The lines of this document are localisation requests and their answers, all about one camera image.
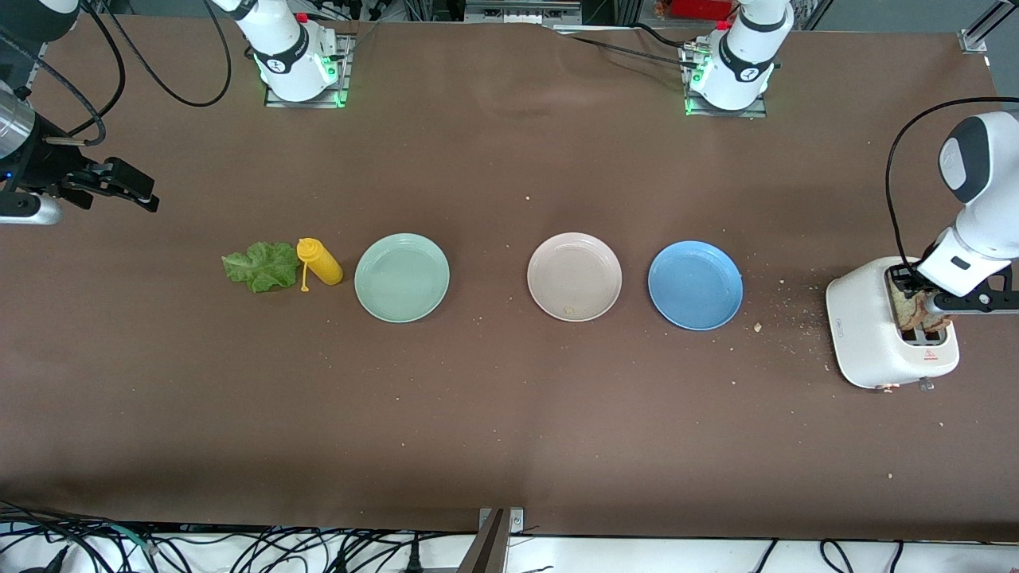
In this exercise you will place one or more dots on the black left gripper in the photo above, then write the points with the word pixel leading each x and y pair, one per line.
pixel 902 278

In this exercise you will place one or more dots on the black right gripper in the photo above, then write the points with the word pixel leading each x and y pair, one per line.
pixel 40 168

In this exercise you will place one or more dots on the brown bread slice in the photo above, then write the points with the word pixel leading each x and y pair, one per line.
pixel 907 314
pixel 941 321

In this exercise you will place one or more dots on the green lettuce leaf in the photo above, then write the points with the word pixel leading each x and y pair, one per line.
pixel 263 268

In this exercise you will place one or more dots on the yellow squeeze bottle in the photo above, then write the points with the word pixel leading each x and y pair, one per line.
pixel 321 264

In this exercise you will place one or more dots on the blue plate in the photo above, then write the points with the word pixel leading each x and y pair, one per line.
pixel 695 285

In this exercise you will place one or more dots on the mint green plate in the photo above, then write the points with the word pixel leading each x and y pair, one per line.
pixel 402 278

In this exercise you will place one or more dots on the beige plate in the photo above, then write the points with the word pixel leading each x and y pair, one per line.
pixel 574 276

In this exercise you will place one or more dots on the white toaster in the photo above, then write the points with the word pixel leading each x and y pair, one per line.
pixel 864 334

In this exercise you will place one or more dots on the red box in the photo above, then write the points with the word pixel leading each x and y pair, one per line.
pixel 700 8

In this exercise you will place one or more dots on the grey equipment unit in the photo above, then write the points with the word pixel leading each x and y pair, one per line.
pixel 521 9

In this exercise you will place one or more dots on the black power plug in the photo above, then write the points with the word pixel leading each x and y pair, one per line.
pixel 413 561

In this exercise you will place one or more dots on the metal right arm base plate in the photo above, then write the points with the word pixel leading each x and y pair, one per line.
pixel 302 104

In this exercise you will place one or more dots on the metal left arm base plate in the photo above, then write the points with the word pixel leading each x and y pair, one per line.
pixel 724 114

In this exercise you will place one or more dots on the aluminium corner bracket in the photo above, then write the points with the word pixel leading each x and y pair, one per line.
pixel 973 41

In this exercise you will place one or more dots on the aluminium frame profile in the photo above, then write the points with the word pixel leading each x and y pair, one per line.
pixel 995 17

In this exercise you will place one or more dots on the metal table edge bracket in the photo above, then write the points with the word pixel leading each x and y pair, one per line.
pixel 516 519

